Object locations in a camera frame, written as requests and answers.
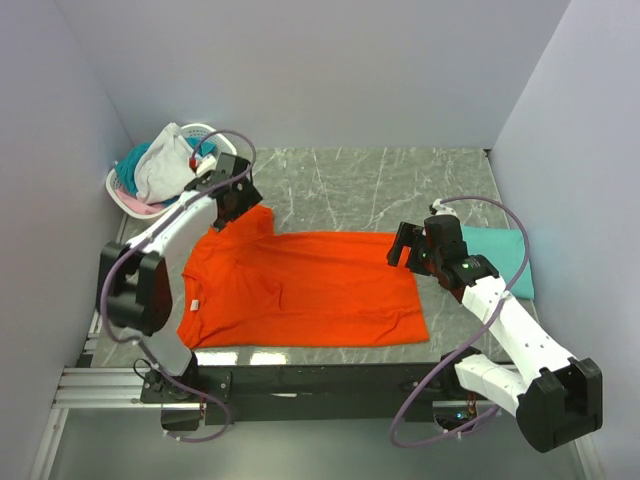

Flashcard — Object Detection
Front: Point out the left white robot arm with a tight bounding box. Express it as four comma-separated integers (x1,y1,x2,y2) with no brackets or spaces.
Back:
96,154,262,402

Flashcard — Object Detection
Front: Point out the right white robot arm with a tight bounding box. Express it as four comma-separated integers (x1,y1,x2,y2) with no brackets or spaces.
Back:
386,199,603,453

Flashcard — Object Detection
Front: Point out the orange t shirt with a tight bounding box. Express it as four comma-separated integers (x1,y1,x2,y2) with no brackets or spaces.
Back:
177,206,429,349

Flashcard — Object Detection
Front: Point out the folded teal t shirt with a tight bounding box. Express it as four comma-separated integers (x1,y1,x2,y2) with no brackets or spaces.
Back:
462,226,525,281

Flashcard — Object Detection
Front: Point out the white t shirt in basket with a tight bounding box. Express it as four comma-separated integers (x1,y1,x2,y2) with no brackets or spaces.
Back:
134,123,200,204

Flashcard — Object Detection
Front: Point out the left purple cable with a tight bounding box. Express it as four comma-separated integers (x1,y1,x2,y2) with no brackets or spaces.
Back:
99,129,257,444

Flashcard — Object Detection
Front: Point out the pink t shirt in basket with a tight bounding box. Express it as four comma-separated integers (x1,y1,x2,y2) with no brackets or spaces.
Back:
115,188,165,216

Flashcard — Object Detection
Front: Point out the aluminium frame rail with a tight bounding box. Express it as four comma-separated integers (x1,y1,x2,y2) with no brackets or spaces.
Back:
52,214,584,411

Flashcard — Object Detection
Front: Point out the teal t shirt in basket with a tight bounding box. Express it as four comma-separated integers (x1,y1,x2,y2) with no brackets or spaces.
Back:
113,137,201,194

